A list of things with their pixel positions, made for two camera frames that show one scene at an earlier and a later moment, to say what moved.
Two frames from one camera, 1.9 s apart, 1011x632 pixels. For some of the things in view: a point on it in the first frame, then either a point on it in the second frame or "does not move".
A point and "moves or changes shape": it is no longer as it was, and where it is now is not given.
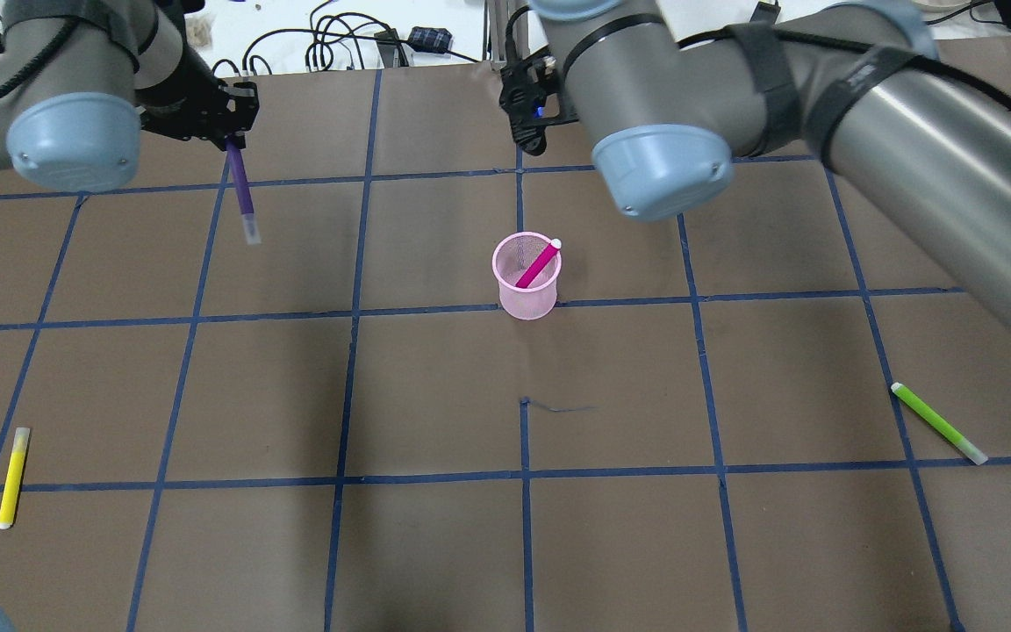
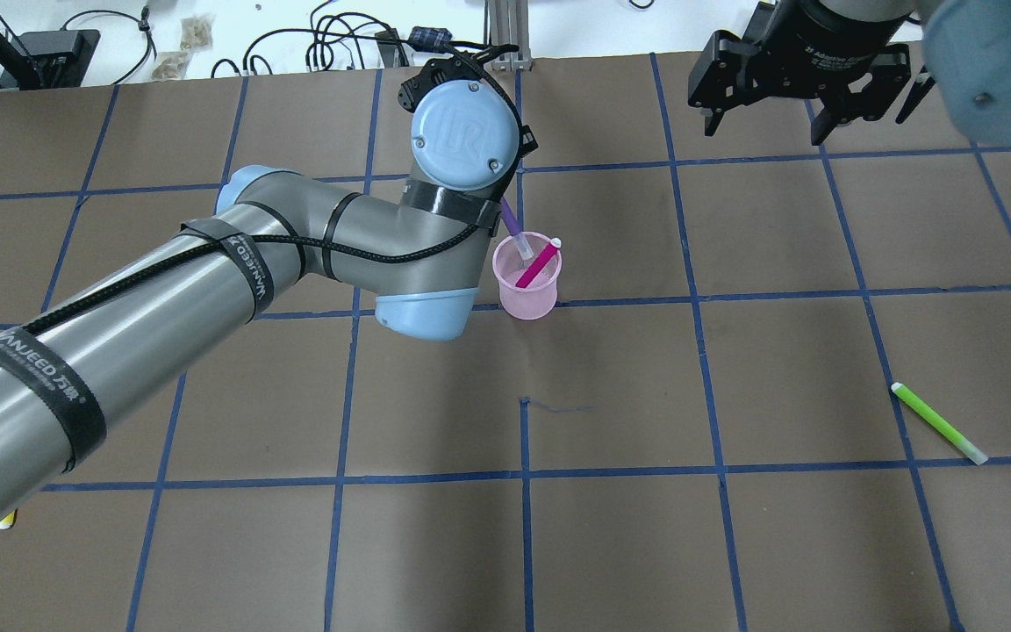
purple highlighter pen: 241,175 moves or changes shape
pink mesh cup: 512,256 does not move
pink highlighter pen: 548,253 does not move
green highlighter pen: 939,425 does not move
